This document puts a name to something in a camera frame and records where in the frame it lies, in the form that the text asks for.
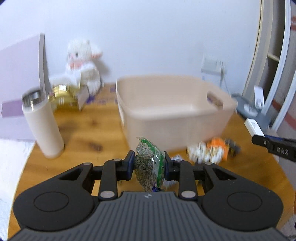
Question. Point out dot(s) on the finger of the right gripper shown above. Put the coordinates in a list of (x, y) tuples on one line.
[(282, 147)]

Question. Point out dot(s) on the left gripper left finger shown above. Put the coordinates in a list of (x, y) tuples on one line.
[(68, 199)]

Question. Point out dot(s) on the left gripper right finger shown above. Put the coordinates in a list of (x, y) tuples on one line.
[(227, 199)]

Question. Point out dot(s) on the white small carton box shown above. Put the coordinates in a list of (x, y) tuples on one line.
[(253, 127)]

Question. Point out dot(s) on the green seed snack packet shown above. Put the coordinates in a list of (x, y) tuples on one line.
[(149, 166)]

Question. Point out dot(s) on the floral fabric scrunchie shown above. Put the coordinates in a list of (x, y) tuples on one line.
[(199, 153)]

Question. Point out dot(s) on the white phone stand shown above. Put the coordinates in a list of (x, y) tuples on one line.
[(253, 110)]

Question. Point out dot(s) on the cream thermos bottle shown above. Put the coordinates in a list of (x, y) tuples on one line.
[(40, 118)]

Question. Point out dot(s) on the gold tissue box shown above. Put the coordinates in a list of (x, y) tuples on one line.
[(66, 95)]

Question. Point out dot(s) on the beige plastic storage bin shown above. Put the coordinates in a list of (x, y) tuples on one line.
[(172, 111)]

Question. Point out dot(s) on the purple floral table mat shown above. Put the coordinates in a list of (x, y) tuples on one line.
[(107, 94)]

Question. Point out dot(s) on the white plush lamb toy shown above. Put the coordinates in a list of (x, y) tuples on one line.
[(80, 67)]

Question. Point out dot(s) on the lilac board panel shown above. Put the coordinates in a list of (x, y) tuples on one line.
[(23, 67)]

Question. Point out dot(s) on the white wardrobe frame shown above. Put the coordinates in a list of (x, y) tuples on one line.
[(273, 64)]

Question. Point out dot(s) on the white wall socket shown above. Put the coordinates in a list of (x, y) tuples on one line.
[(220, 67)]

